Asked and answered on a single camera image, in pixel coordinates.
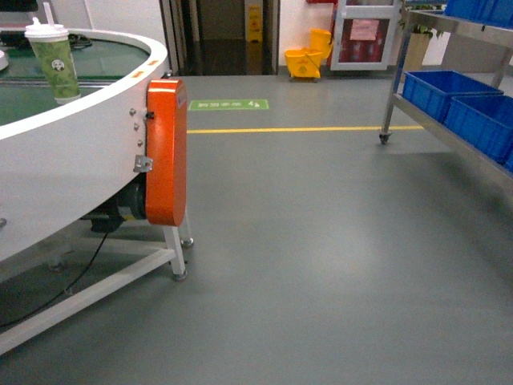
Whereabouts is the orange motor cover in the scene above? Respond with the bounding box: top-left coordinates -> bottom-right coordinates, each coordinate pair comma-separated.
145,79 -> 188,226

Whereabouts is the fire extinguisher cabinet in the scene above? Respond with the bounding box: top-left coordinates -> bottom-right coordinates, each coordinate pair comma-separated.
329,0 -> 402,71

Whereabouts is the green floor sticker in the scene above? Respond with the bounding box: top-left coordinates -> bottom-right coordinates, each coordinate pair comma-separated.
188,99 -> 269,111

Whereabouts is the black power cable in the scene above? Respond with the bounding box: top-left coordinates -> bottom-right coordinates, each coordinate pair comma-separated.
0,230 -> 110,328

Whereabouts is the steel shelf cart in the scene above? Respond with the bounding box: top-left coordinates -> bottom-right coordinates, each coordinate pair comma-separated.
378,0 -> 513,189

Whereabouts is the blue crate on cart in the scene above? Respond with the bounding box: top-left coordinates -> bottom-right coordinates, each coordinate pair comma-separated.
444,95 -> 512,164
402,71 -> 503,123

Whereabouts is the green drink cup with straw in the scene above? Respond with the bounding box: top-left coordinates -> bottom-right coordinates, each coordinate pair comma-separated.
25,2 -> 81,105

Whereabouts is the yellow mop bucket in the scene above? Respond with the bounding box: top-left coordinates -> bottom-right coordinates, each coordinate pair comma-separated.
285,29 -> 333,80

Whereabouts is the yellow wet floor sign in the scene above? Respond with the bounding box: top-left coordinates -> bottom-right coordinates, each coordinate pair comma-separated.
244,2 -> 263,43

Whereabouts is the white round conveyor table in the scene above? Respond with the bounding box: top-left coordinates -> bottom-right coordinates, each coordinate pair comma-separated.
1,29 -> 193,353

